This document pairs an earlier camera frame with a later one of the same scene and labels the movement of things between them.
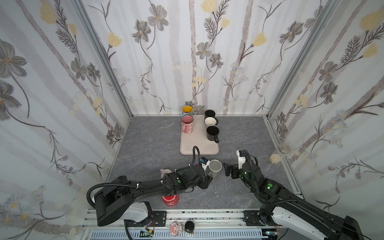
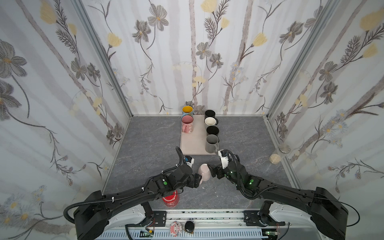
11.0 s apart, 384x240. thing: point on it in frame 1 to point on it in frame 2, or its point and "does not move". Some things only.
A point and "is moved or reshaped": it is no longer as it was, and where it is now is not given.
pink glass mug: (187, 124) does not move
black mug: (209, 113) does not move
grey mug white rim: (215, 166) is moved or reshaped
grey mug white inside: (211, 121) does not move
